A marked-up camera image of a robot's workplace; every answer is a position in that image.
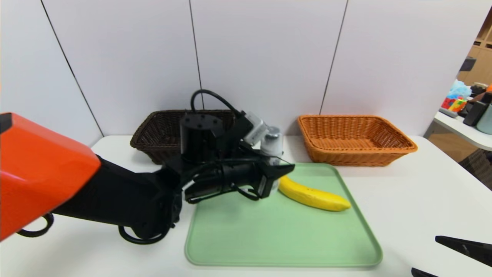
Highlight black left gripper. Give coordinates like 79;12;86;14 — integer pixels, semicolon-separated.
220;160;296;199

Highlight white bottle grey cap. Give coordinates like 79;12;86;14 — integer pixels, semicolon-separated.
260;126;285;192

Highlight yellow banana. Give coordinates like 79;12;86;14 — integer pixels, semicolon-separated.
278;175;352;212

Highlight orange wicker basket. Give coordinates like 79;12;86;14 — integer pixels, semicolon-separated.
298;115;419;167

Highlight dark brown wicker basket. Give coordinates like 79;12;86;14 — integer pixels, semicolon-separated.
130;110;237;165

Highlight green plastic tray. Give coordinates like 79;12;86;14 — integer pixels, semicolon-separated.
184;162;383;267

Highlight white side table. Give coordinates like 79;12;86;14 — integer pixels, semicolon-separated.
433;112;492;152

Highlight colourful toy block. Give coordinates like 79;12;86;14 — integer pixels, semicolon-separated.
440;98;466;113

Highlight blue plastic bag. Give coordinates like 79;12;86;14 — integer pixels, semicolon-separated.
447;80;472;101

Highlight dark woven stool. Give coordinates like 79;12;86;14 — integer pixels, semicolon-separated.
459;149;492;191

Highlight tall black box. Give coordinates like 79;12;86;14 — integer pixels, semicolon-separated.
462;101;489;127

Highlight grey-green cup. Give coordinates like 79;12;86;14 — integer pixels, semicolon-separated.
476;105;492;135

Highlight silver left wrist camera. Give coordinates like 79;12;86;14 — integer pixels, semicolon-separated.
243;112;269;147

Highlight black left camera cable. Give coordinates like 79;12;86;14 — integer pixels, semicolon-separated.
190;89;246;118

